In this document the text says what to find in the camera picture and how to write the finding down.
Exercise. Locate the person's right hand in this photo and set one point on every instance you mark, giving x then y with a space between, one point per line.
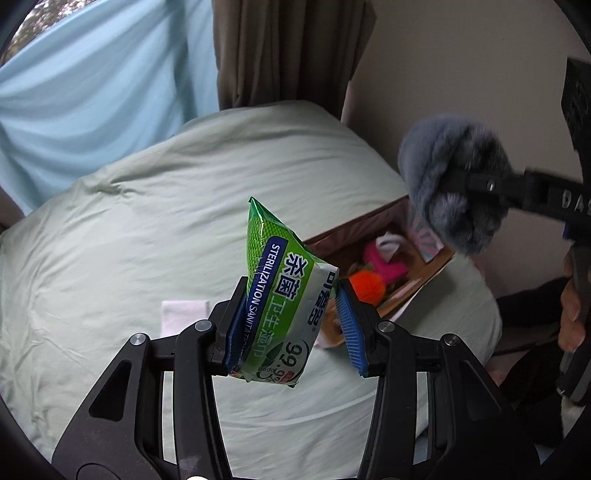
572 314

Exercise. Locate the pink plush toy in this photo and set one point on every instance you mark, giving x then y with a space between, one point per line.
388 265

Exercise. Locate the cardboard box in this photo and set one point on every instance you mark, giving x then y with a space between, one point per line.
429 261

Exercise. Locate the window with trees outside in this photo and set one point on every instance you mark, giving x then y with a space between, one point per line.
51 18

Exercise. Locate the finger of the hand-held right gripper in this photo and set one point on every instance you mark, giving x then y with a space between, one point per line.
508 189

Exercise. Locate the green wet wipes packet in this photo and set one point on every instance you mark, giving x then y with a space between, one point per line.
281 295

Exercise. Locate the grey fluffy plush item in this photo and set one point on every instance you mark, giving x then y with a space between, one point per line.
434 157

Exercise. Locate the light blue hanging cloth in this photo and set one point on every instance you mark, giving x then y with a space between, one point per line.
92 101

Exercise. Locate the white folded cloth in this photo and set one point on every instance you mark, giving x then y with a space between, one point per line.
182 316

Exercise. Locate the brown curtain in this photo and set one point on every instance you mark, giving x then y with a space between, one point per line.
286 50

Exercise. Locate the bed with pale green sheet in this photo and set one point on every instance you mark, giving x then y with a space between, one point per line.
138 207

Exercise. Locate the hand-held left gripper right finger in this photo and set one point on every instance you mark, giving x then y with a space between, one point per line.
349 337

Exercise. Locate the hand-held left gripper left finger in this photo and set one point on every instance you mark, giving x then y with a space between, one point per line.
236 332

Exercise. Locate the person's dark clothing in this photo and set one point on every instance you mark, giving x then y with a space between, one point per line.
531 314

